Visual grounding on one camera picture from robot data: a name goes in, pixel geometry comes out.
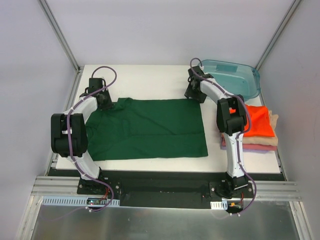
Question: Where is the green t shirt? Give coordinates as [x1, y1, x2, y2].
[85, 97, 208, 161]

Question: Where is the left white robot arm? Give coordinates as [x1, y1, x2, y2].
[50, 77, 114, 195]

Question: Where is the beige folded t shirt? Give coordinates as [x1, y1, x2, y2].
[243, 110, 279, 147]

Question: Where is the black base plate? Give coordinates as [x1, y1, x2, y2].
[47, 168, 287, 210]

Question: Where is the aluminium frame post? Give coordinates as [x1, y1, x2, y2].
[255, 0, 303, 71]
[37, 0, 81, 73]

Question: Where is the left aluminium frame post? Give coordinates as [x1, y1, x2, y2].
[37, 0, 81, 73]

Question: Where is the orange folded t shirt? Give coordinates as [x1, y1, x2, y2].
[244, 105, 275, 138]

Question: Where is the white cable duct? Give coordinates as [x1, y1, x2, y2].
[42, 196, 120, 208]
[210, 200, 228, 211]

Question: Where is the right aluminium frame post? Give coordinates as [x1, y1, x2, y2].
[255, 0, 303, 71]

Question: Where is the front aluminium rail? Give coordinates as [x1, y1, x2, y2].
[31, 176, 303, 202]

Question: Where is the teal plastic bin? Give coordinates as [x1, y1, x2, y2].
[199, 59, 261, 101]

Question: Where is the right white cable duct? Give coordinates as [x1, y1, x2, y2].
[210, 200, 228, 211]

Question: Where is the pink folded t shirt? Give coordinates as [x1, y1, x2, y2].
[221, 139, 278, 152]

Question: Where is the left aluminium side rail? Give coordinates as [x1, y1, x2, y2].
[16, 67, 83, 240]

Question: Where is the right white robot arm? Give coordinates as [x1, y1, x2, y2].
[184, 65, 249, 199]

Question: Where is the left white cable duct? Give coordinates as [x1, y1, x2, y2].
[42, 196, 120, 208]

